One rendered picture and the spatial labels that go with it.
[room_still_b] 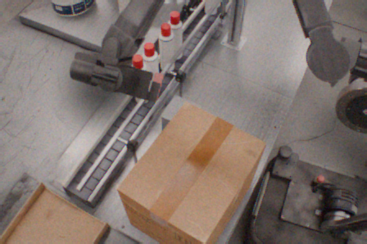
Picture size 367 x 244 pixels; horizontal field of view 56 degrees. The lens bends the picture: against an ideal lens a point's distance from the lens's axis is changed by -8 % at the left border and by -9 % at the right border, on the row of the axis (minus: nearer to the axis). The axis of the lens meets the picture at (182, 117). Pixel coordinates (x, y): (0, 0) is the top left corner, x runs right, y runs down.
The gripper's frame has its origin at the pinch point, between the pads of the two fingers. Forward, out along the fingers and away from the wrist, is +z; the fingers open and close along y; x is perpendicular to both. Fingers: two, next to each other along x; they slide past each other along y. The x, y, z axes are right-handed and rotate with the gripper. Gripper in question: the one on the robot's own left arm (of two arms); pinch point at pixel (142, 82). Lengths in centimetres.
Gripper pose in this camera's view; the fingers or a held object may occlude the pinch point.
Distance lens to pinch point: 96.3
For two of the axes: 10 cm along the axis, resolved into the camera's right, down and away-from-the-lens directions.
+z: 2.3, -0.5, 9.7
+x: -2.6, 9.6, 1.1
